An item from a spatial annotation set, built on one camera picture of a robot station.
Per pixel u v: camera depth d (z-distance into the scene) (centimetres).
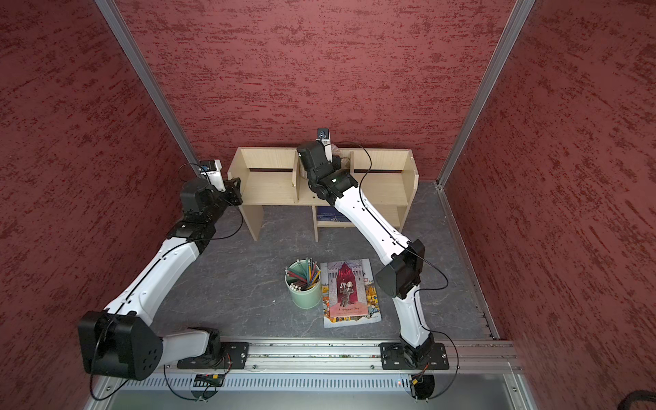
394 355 74
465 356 75
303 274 79
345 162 77
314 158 57
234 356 74
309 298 80
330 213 89
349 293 85
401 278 51
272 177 87
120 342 39
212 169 66
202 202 58
